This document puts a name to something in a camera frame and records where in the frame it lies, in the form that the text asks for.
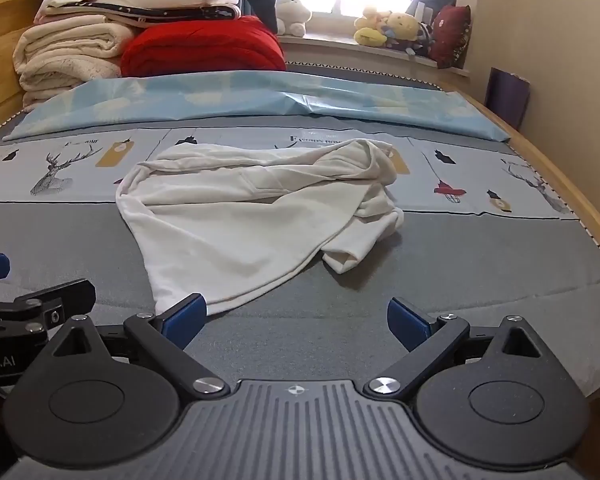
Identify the purple board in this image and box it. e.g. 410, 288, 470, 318
485, 66, 532, 131

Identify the light blue patterned sheet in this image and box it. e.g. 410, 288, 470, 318
2, 69, 513, 142

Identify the deer printed mat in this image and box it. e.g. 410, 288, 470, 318
0, 122, 581, 221

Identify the white plush toy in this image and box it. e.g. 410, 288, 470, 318
275, 0, 312, 37

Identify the dark red cushion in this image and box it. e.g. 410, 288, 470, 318
428, 4, 473, 68

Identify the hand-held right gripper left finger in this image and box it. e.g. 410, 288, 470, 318
50, 292, 232, 404

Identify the red quilt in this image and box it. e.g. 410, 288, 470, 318
120, 16, 287, 78

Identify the white shirt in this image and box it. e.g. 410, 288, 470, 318
116, 137, 405, 317

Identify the cream fleece blanket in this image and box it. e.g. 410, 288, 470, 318
14, 14, 141, 111

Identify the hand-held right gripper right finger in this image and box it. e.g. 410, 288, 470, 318
362, 296, 541, 404

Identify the navy star patterned blanket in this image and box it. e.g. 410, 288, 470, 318
47, 1, 243, 29

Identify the round yellow faced doll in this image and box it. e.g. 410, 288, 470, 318
382, 10, 433, 55

